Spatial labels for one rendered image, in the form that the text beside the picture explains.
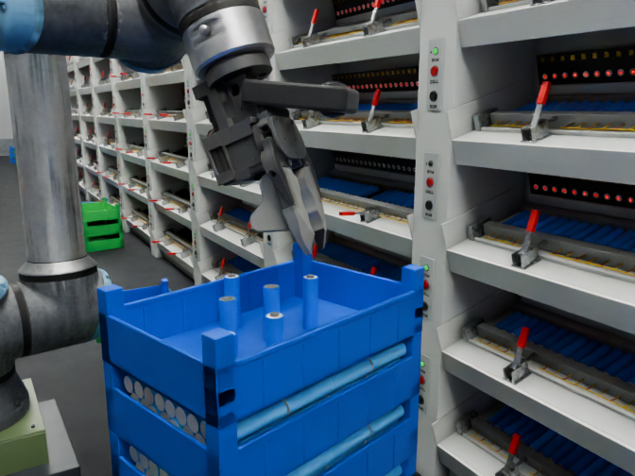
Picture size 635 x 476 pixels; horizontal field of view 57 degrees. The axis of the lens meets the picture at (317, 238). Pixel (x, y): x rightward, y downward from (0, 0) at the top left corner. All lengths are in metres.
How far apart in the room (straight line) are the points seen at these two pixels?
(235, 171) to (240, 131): 0.04
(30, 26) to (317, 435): 0.50
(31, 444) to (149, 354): 0.76
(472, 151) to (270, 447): 0.64
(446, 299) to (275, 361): 0.63
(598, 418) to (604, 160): 0.38
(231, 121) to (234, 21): 0.10
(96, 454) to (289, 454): 0.90
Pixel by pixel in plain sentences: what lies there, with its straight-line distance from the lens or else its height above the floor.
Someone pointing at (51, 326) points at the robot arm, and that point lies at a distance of 1.27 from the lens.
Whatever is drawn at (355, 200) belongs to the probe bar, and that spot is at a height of 0.52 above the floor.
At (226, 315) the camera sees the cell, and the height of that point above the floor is 0.53.
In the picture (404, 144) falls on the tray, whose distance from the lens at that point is 1.16.
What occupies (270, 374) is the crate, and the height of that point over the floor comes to 0.51.
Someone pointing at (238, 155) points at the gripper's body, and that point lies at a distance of 0.61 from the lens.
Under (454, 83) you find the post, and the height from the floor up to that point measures 0.78.
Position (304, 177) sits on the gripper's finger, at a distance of 0.63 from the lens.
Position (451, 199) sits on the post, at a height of 0.58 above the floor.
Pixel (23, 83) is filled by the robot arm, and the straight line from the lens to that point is 1.26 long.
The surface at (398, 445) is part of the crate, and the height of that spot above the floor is 0.35.
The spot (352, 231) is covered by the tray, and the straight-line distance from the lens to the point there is 1.34.
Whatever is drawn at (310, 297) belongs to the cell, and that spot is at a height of 0.52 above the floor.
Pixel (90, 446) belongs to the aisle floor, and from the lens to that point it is 1.47.
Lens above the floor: 0.74
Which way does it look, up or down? 13 degrees down
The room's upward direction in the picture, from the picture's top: straight up
